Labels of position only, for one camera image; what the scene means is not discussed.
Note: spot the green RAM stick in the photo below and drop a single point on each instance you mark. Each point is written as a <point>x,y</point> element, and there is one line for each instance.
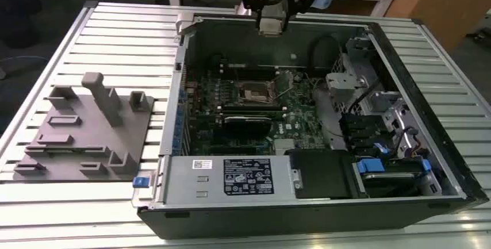
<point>252,113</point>

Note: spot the green motherboard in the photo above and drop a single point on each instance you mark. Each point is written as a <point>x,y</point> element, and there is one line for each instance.
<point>307,122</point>

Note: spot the CPU socket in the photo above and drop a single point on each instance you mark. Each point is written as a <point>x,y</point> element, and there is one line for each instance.
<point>255,92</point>

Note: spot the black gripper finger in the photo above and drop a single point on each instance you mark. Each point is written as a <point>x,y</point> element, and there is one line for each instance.
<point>299,1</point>
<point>252,4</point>

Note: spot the silver CPU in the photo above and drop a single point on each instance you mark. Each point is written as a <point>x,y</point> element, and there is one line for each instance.
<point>271,27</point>

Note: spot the hard disk in blue carrier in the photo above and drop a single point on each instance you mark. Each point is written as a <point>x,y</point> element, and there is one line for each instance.
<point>369,165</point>

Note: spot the blue drive bay tab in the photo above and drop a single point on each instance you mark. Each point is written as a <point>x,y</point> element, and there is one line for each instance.
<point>425,165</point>
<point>380,148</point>

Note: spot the grey parts rack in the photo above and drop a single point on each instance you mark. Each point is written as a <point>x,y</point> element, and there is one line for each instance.
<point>76,162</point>

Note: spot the silver hinged metal bracket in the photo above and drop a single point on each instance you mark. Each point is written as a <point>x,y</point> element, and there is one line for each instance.
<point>341,83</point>

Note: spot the black office chair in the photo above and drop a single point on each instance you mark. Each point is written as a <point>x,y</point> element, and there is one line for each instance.
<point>18,16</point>

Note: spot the black PC case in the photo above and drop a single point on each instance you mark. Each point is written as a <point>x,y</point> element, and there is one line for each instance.
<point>268,223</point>

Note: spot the grey wheeled chair base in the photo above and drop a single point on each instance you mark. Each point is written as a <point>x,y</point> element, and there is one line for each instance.
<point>483,30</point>

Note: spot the silver power supply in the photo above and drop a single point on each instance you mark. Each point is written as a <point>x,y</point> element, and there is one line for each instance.
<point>180,174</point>

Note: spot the blue case latch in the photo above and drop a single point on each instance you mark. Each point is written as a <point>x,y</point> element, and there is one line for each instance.
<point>140,182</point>

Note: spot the silver chipset heat sink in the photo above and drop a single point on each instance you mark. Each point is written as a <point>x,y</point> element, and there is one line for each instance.
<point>285,143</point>

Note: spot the black graphics card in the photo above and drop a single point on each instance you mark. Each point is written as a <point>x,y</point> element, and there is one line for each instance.
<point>245,128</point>

